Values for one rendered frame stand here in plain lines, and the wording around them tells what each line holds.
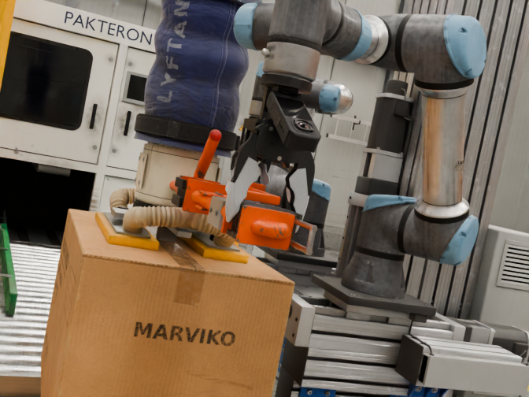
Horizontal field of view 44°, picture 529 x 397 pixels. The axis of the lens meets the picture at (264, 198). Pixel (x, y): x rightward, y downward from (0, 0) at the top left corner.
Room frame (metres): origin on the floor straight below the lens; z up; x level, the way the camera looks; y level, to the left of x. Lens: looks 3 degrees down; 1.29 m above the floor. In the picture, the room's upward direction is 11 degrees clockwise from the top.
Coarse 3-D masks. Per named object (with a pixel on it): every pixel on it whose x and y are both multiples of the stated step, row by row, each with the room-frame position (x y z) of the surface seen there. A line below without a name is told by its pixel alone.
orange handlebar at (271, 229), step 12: (204, 192) 1.10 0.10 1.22; (216, 192) 1.14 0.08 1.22; (252, 192) 1.56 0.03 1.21; (264, 192) 1.66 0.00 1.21; (204, 204) 1.09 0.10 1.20; (276, 204) 1.60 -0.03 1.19; (252, 228) 0.85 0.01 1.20; (264, 228) 0.84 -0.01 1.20; (276, 228) 0.85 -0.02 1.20; (288, 228) 0.86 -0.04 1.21
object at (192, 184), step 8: (176, 176) 1.24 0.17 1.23; (184, 176) 1.25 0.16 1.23; (176, 184) 1.23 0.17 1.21; (184, 184) 1.18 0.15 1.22; (192, 184) 1.18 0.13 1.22; (200, 184) 1.18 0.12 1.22; (208, 184) 1.19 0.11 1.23; (216, 184) 1.20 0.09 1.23; (176, 192) 1.25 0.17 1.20; (184, 192) 1.19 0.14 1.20; (192, 192) 1.18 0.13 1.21; (224, 192) 1.20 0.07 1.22; (176, 200) 1.20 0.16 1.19; (184, 200) 1.18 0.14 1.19; (184, 208) 1.18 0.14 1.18; (192, 208) 1.18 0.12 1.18
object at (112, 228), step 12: (96, 216) 1.54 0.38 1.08; (108, 216) 1.49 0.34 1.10; (108, 228) 1.33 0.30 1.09; (120, 228) 1.33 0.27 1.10; (144, 228) 1.44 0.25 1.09; (108, 240) 1.26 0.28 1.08; (120, 240) 1.26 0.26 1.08; (132, 240) 1.27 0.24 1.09; (144, 240) 1.28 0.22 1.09; (156, 240) 1.30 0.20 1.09
